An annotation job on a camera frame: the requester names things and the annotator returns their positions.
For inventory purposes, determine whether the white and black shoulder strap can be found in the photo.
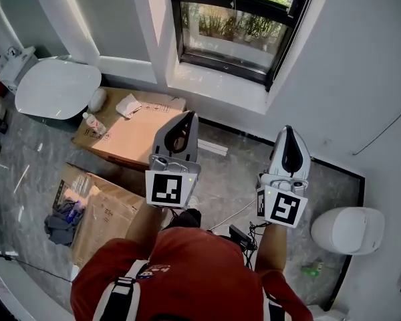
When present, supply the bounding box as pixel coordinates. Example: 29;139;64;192
92;259;149;321
263;292;290;321

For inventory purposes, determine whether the thin black cord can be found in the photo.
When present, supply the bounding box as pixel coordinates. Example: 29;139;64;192
0;251;73;283

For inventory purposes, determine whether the green plastic bottle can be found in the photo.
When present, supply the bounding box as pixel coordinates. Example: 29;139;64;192
299;261;324;278

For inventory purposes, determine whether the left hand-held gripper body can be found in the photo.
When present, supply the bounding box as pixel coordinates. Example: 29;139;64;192
145;153;202;210

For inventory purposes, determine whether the large flat cardboard box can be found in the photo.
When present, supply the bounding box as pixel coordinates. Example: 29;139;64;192
71;86;187;172

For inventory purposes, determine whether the black power adapter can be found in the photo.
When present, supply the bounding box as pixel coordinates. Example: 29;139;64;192
228;224;255;251

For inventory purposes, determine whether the clear plastic bottle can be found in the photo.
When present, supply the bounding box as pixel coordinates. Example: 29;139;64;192
82;112;108;136

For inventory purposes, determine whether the white plastic roll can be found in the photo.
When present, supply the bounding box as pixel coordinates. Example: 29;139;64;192
87;88;108;114

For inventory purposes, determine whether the crumpled white tissue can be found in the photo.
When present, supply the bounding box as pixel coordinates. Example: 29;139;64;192
115;93;143;120

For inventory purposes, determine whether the grey cloth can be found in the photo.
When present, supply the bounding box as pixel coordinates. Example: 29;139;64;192
43;200;86;247

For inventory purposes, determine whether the person's right forearm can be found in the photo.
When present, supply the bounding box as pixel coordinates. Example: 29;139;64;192
254;221;288;276

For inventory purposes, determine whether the thin black wall wire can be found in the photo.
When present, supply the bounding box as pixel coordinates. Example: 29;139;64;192
352;98;401;156

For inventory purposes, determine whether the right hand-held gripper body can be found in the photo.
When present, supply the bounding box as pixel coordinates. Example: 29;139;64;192
256;173;309;229

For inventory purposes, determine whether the person's left forearm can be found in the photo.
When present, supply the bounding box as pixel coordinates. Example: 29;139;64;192
124;205;168;257

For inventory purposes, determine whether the white cable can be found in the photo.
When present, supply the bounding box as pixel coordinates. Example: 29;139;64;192
208;198;259;232

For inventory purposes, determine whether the white toilet lid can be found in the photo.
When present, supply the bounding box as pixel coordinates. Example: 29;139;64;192
14;58;103;122

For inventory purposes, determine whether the blue plastic item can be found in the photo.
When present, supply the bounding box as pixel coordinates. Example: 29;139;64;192
65;200;85;221

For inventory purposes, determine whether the white flat strip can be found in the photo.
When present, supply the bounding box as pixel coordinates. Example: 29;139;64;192
196;138;229;157

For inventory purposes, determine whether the white window sill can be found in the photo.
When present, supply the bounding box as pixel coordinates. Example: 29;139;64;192
166;61;279;115

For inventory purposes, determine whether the open cardboard box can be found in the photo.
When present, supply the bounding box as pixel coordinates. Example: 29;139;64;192
51;162;146;269

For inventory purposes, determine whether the black tangled cable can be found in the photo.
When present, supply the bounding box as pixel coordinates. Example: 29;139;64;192
243;221;272;271

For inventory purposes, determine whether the person's red shirt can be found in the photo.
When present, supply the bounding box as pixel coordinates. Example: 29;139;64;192
70;227;314;321

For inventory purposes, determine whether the black framed window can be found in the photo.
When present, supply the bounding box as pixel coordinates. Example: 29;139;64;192
168;0;321;92

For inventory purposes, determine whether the white round bin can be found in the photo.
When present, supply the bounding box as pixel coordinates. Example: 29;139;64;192
310;206;386;255

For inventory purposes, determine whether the white bathtub rim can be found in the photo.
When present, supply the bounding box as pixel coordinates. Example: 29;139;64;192
0;255;75;321

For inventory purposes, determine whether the person's black trouser leg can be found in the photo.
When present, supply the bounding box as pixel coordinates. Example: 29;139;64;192
166;208;202;229

